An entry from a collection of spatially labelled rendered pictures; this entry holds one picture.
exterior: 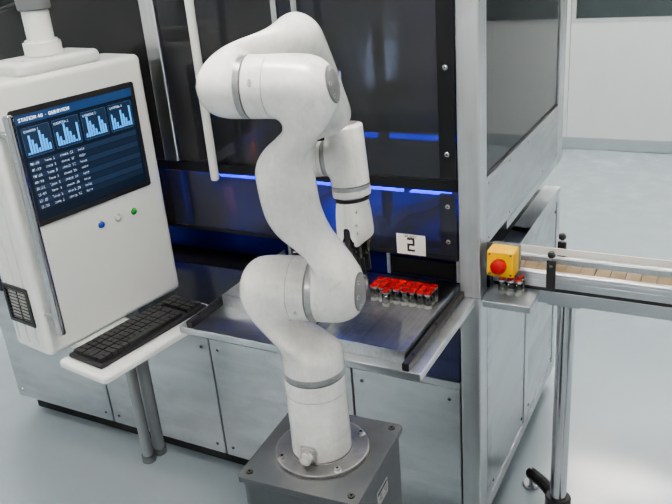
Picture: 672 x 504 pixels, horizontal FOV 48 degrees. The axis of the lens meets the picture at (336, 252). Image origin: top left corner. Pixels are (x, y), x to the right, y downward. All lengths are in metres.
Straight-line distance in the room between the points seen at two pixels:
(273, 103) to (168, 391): 1.89
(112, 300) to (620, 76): 4.99
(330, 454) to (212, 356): 1.22
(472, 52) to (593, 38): 4.67
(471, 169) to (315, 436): 0.82
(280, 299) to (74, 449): 2.06
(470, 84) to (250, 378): 1.28
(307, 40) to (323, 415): 0.68
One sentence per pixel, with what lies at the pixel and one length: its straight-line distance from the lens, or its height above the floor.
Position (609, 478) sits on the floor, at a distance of 2.90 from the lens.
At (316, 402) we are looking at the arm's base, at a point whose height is 1.01.
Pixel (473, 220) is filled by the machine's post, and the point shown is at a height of 1.11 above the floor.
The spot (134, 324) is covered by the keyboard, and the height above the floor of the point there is 0.83.
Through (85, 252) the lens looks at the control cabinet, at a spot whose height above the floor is 1.05.
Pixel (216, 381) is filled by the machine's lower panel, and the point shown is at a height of 0.41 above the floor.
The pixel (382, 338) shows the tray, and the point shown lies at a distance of 1.90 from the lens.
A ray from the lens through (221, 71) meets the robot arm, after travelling 1.20.
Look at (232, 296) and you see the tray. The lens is 2.12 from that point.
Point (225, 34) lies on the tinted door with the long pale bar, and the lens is 2.20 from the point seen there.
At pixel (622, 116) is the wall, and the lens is 6.60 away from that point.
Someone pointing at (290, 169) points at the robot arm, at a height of 1.48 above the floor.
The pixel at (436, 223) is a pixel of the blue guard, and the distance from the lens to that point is 2.03.
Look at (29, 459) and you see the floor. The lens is 3.33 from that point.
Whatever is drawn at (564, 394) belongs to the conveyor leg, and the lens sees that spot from 2.33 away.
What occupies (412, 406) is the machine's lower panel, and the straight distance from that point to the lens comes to 2.34.
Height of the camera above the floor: 1.82
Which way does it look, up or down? 23 degrees down
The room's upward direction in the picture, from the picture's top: 5 degrees counter-clockwise
